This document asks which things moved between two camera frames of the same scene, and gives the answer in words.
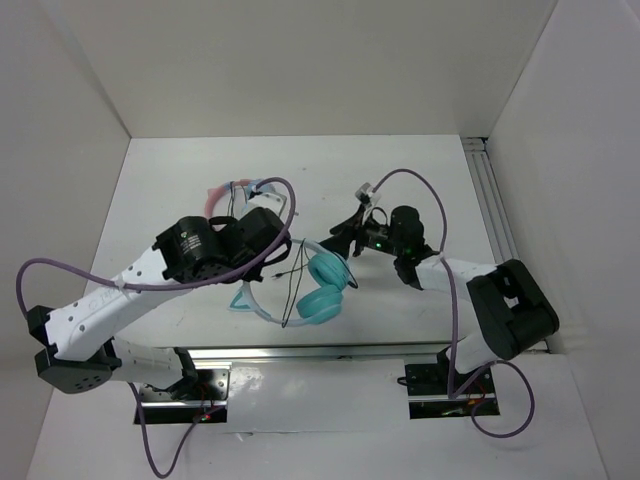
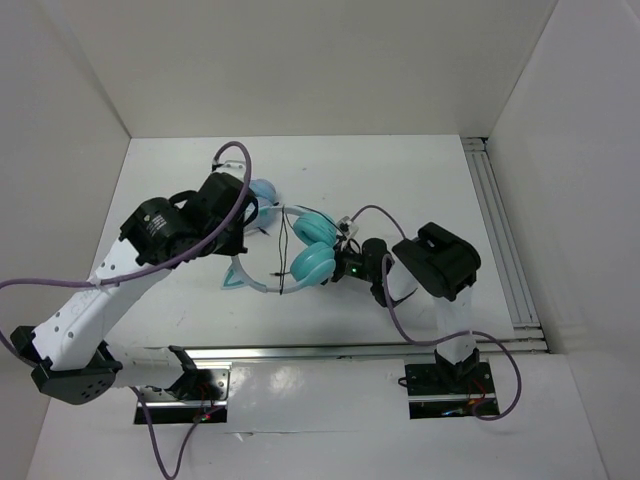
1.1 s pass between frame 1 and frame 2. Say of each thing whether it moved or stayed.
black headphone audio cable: moved
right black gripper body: moved
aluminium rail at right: stayed
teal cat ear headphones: moved
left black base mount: stayed
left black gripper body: moved
